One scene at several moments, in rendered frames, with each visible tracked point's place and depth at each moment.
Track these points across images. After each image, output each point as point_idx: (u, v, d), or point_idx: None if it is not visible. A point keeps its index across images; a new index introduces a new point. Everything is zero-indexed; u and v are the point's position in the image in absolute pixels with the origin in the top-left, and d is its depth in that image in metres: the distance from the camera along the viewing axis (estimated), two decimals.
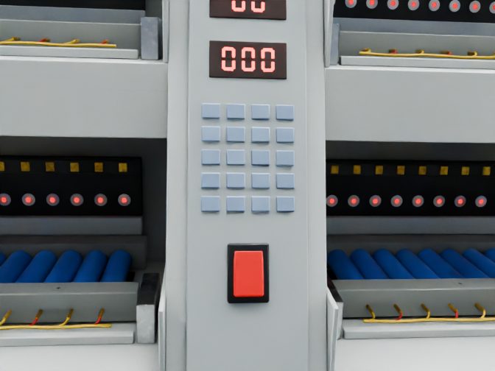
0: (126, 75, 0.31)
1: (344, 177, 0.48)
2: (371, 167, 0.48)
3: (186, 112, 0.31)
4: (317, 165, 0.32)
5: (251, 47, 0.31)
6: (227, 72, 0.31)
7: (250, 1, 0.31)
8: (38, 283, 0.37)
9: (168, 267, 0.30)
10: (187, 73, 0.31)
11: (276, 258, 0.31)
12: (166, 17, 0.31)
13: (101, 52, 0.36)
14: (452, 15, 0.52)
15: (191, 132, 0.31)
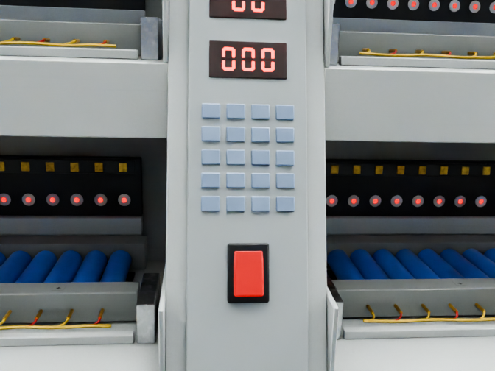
0: (126, 75, 0.31)
1: (344, 177, 0.48)
2: (371, 167, 0.48)
3: (186, 112, 0.31)
4: (317, 165, 0.32)
5: (251, 47, 0.31)
6: (227, 72, 0.31)
7: (250, 1, 0.31)
8: (38, 283, 0.37)
9: (168, 267, 0.30)
10: (187, 73, 0.31)
11: (276, 258, 0.31)
12: (166, 17, 0.31)
13: (101, 52, 0.36)
14: (452, 15, 0.52)
15: (191, 132, 0.31)
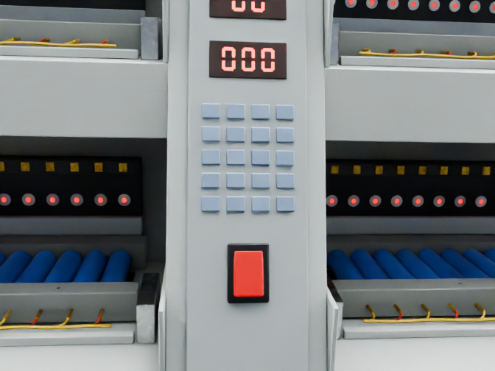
0: (126, 75, 0.31)
1: (344, 177, 0.48)
2: (371, 167, 0.48)
3: (186, 112, 0.31)
4: (317, 165, 0.32)
5: (251, 47, 0.31)
6: (227, 72, 0.31)
7: (250, 1, 0.31)
8: (38, 283, 0.37)
9: (168, 267, 0.30)
10: (187, 73, 0.31)
11: (276, 258, 0.31)
12: (166, 17, 0.31)
13: (101, 52, 0.36)
14: (452, 15, 0.52)
15: (191, 132, 0.31)
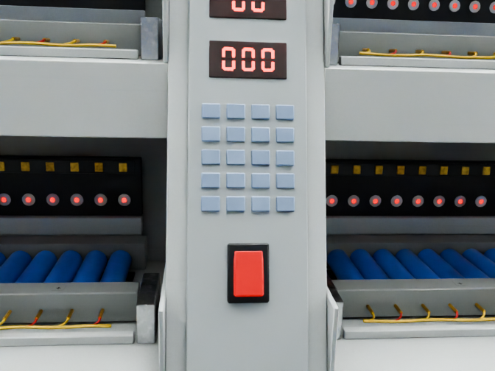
0: (126, 75, 0.31)
1: (344, 177, 0.48)
2: (371, 167, 0.48)
3: (186, 112, 0.31)
4: (317, 165, 0.32)
5: (251, 47, 0.31)
6: (227, 72, 0.31)
7: (250, 1, 0.31)
8: (38, 283, 0.37)
9: (168, 267, 0.30)
10: (187, 73, 0.31)
11: (276, 258, 0.31)
12: (166, 17, 0.31)
13: (101, 52, 0.36)
14: (452, 15, 0.52)
15: (191, 132, 0.31)
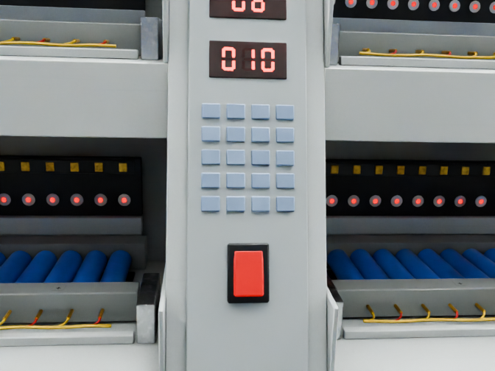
0: (126, 75, 0.31)
1: (344, 177, 0.48)
2: (371, 167, 0.48)
3: (186, 112, 0.31)
4: (317, 165, 0.32)
5: (251, 47, 0.31)
6: (227, 72, 0.31)
7: (250, 1, 0.31)
8: (38, 283, 0.37)
9: (168, 267, 0.30)
10: (187, 73, 0.31)
11: (276, 258, 0.31)
12: (166, 17, 0.31)
13: (101, 52, 0.36)
14: (452, 15, 0.52)
15: (191, 132, 0.31)
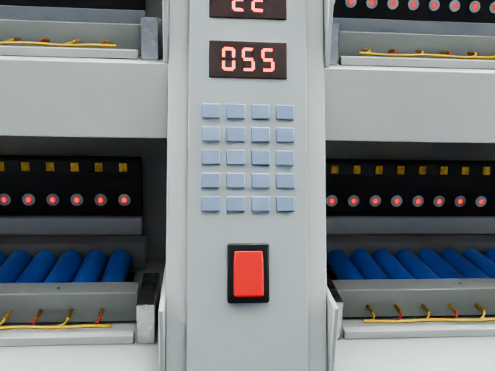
0: (126, 75, 0.31)
1: (344, 177, 0.48)
2: (371, 167, 0.48)
3: (186, 112, 0.31)
4: (317, 165, 0.32)
5: (251, 47, 0.31)
6: (227, 72, 0.31)
7: (250, 1, 0.31)
8: (38, 283, 0.37)
9: (168, 267, 0.30)
10: (187, 73, 0.31)
11: (276, 258, 0.31)
12: (166, 17, 0.31)
13: (101, 52, 0.36)
14: (452, 15, 0.52)
15: (191, 132, 0.31)
